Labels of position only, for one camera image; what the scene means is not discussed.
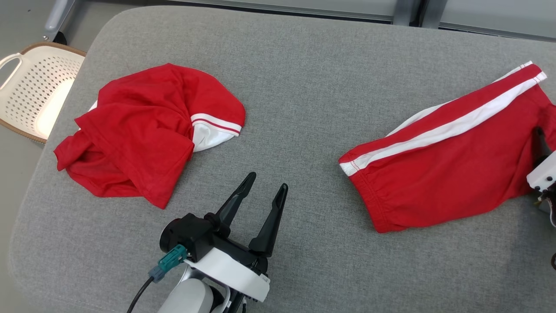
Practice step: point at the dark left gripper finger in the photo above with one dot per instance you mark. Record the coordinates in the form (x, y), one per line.
(234, 202)
(271, 226)

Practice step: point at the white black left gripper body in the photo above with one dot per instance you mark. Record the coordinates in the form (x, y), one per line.
(234, 271)

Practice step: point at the red shorts white side stripes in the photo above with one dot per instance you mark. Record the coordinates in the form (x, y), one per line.
(443, 174)

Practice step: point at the red jersey shirt white sleeves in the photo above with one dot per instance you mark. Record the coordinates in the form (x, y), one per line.
(143, 134)

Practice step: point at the grey metal partition post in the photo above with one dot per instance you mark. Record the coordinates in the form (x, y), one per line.
(406, 11)

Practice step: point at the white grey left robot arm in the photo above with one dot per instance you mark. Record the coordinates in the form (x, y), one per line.
(189, 300)

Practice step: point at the grey metal frame leg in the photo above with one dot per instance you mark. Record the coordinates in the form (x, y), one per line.
(58, 19)

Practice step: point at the cream perforated laundry basket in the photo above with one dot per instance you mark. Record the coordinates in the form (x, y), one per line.
(34, 91)

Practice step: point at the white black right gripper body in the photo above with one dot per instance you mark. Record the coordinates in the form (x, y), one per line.
(545, 174)

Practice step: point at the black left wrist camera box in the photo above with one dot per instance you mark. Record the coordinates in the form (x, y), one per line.
(191, 234)

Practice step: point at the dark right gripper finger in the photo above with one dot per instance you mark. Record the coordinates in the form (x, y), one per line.
(541, 145)

